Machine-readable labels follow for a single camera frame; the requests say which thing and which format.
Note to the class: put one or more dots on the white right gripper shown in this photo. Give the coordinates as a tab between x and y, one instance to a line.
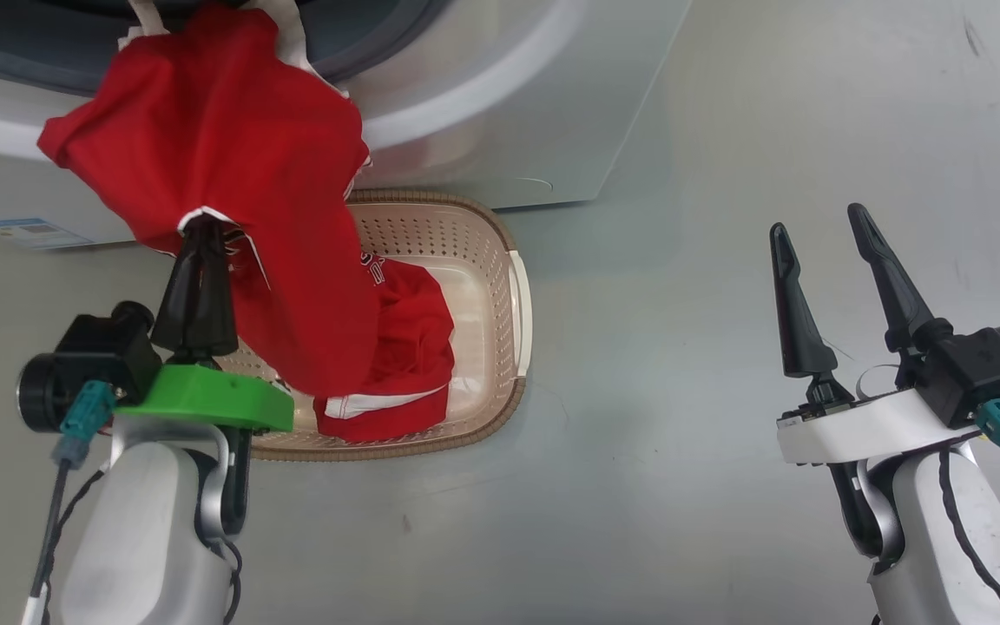
865	430

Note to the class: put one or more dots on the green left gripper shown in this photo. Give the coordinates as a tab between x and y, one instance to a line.
205	395

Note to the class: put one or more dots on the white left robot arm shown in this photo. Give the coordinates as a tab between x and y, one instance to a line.
144	521

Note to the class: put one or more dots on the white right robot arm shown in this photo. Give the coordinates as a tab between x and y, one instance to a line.
925	538

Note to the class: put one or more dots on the cream perforated laundry basket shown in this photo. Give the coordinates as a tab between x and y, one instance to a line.
483	260

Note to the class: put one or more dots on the white front-load washing machine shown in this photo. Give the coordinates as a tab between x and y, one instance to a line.
509	130

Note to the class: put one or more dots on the blue energy label sticker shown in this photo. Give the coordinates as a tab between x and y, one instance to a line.
27	233

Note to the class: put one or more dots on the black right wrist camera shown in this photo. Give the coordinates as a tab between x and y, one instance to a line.
982	369

